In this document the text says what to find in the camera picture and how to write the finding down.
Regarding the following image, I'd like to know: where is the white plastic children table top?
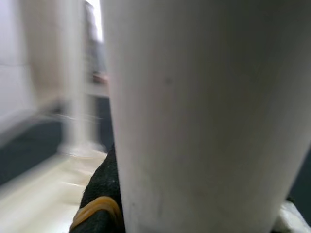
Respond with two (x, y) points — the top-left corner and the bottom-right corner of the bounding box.
(0, 148), (117, 233)

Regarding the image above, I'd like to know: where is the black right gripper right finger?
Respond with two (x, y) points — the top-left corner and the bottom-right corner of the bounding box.
(274, 194), (307, 233)

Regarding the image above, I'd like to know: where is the white plastic table leg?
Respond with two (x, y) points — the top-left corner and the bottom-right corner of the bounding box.
(102, 0), (311, 233)
(62, 0), (105, 157)

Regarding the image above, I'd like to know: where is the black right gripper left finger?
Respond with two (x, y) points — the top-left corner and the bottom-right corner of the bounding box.
(70, 143), (127, 233)

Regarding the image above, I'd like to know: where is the tan rubber band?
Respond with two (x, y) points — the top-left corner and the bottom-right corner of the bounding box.
(72, 196), (122, 230)

